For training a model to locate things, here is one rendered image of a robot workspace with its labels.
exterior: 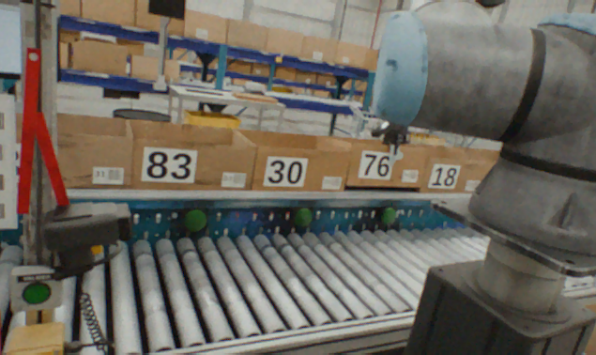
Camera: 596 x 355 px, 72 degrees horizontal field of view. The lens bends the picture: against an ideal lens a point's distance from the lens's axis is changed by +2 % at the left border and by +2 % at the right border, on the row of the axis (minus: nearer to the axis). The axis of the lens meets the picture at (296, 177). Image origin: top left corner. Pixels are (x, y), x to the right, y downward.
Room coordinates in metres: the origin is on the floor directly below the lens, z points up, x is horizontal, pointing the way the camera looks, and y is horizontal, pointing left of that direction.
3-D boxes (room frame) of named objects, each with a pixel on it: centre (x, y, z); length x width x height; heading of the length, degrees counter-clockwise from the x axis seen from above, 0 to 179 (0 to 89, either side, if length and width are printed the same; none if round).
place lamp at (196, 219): (1.20, 0.29, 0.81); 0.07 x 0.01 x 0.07; 118
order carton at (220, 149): (1.39, 0.39, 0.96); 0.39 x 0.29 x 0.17; 118
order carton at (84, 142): (1.21, 0.74, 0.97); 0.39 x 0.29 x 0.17; 118
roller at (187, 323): (0.95, 0.26, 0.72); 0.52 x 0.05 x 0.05; 28
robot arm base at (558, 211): (0.56, -0.35, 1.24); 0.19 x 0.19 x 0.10
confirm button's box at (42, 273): (0.55, 0.37, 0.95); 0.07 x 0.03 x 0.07; 118
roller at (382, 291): (1.22, -0.25, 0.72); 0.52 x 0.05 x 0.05; 28
